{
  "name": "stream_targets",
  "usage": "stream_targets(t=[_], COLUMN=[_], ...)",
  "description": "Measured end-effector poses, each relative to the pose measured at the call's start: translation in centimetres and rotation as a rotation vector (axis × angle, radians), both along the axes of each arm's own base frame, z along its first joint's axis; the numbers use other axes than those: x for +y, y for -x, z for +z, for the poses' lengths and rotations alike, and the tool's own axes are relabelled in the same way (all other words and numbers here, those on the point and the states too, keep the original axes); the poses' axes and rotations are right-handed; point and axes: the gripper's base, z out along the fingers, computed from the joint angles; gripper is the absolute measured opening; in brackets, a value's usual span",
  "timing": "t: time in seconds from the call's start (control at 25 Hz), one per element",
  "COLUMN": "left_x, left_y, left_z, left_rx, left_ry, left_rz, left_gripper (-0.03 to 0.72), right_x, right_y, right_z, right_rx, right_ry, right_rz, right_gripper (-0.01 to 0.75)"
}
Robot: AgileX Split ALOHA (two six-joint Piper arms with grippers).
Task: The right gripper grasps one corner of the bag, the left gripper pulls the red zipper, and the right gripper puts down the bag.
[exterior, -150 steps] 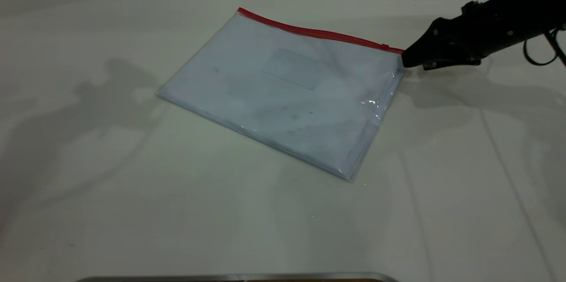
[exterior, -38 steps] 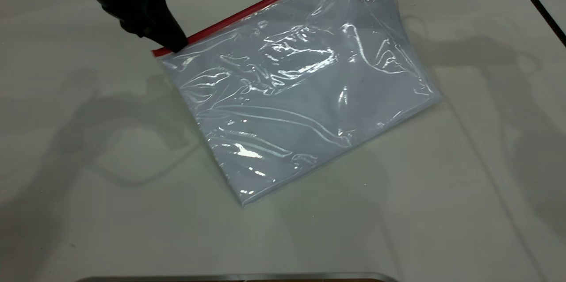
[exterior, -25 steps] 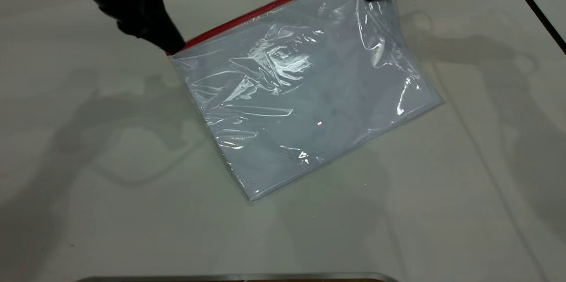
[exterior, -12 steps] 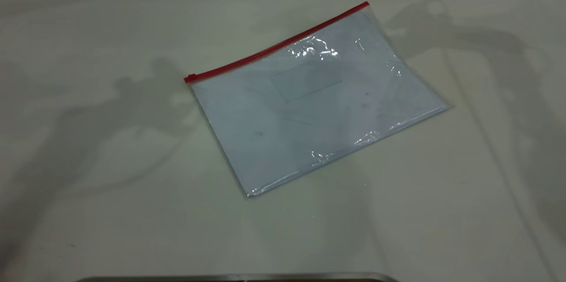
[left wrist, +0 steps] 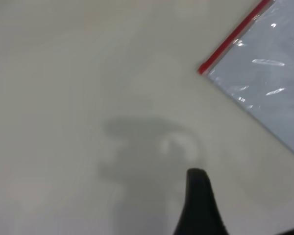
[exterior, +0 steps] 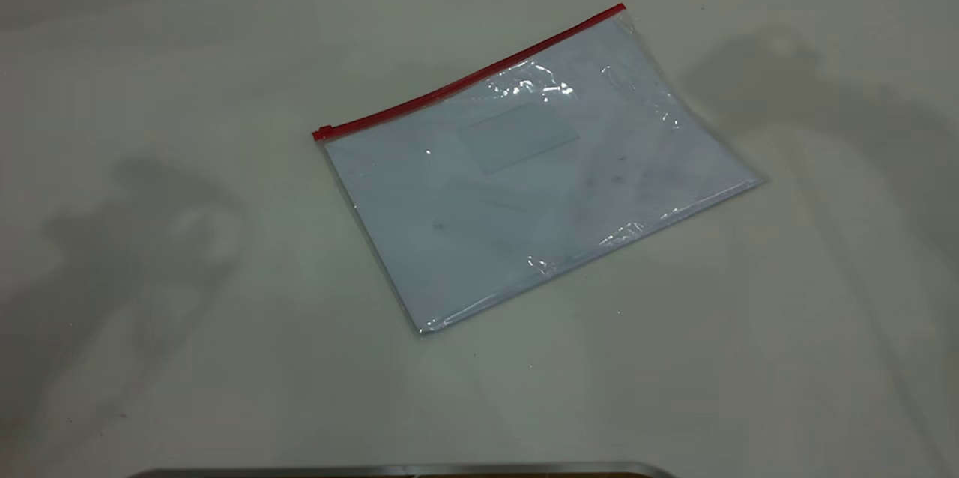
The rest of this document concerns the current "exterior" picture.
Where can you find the clear plastic bag red zipper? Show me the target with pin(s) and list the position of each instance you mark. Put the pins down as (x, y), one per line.
(539, 186)

